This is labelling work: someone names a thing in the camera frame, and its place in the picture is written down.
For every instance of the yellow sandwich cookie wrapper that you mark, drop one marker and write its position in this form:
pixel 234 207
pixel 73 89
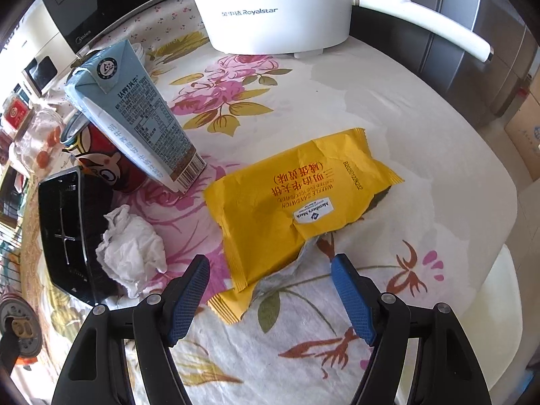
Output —
pixel 269 210

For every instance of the floral tablecloth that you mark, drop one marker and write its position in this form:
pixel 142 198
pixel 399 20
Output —
pixel 432 238

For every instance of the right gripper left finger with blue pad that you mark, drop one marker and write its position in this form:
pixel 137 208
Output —
pixel 95 371

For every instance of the cardboard box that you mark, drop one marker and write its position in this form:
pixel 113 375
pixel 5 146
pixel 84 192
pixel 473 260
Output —
pixel 523 130

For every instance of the stainless steel refrigerator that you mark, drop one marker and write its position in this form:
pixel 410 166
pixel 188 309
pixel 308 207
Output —
pixel 479 91

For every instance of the open drink can top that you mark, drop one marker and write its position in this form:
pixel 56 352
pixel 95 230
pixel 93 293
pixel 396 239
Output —
pixel 18 313

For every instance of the white electric cooking pot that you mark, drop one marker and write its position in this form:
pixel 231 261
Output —
pixel 273 27

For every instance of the white plastic trash bin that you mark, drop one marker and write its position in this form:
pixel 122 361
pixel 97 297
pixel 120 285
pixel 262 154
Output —
pixel 494 321

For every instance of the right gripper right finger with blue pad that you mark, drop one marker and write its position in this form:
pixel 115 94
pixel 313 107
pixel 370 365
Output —
pixel 446 369

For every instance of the blue milk carton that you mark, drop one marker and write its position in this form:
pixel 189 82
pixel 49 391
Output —
pixel 115 92

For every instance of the white tissue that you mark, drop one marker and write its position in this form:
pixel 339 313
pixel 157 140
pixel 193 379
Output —
pixel 131 252

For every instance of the black plastic food tray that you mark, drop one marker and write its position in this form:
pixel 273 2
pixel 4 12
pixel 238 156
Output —
pixel 72 206

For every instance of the red cartoon drink can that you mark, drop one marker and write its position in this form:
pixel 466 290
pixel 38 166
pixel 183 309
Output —
pixel 83 140

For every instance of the red labelled box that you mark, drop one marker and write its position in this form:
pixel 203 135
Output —
pixel 15 112

